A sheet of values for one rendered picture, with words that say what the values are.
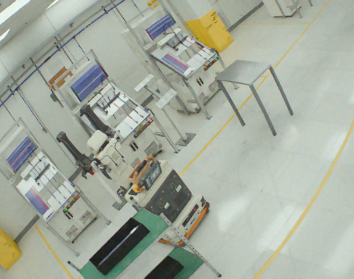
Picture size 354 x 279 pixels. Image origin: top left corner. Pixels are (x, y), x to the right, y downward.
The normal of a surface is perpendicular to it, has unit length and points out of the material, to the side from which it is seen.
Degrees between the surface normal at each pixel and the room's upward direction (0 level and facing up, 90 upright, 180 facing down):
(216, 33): 90
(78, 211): 90
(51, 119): 90
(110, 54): 90
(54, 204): 47
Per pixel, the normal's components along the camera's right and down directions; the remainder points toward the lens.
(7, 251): 0.57, 0.13
